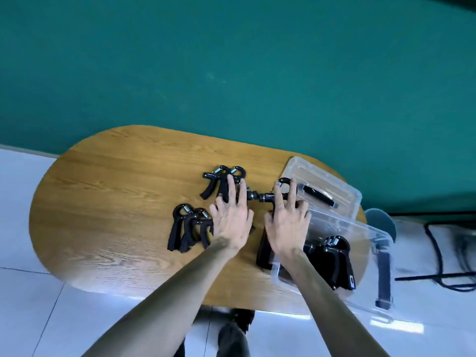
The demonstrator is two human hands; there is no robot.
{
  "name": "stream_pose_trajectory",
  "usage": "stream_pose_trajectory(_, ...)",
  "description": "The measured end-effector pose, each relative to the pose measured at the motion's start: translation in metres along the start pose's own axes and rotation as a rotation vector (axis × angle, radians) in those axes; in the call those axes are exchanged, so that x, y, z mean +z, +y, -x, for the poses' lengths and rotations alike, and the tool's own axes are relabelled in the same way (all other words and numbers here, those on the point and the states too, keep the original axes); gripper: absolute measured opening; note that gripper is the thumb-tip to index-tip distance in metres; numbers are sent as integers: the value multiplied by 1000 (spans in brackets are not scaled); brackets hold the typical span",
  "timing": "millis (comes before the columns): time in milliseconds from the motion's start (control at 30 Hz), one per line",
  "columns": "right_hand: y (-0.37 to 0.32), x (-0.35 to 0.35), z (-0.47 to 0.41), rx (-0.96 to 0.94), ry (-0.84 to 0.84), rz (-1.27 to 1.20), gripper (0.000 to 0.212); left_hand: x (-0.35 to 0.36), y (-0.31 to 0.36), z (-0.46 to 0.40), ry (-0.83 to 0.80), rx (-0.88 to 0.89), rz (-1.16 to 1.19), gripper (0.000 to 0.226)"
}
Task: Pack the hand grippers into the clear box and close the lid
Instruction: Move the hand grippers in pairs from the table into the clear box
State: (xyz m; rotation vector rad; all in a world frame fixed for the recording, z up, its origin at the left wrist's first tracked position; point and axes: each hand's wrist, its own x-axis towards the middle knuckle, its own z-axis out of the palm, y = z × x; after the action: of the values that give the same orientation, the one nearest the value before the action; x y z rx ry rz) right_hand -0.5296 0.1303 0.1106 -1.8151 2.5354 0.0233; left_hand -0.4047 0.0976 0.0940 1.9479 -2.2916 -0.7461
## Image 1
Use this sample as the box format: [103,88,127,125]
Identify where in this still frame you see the person's dark trousers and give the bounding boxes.
[175,308,257,357]

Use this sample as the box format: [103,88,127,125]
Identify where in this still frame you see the clear lid with black handle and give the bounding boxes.
[279,156,363,220]

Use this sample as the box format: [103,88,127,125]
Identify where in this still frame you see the wooden table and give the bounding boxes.
[29,125,372,316]

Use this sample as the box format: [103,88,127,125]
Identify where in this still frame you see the person's left hand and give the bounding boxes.
[209,174,255,253]

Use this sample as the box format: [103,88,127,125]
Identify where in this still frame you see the person's left forearm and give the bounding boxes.
[81,239,246,357]

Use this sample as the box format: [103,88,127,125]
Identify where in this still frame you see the pile of grip strengtheners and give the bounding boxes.
[303,235,357,292]

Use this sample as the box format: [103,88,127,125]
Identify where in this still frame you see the clear plastic storage box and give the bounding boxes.
[255,208,395,324]

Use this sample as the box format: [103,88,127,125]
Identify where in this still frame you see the person's right hand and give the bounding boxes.
[264,178,312,261]

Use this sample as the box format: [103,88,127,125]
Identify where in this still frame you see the person's right forearm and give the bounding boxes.
[281,247,391,357]

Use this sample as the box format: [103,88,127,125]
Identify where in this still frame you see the black metal stand frame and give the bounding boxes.
[386,211,476,283]

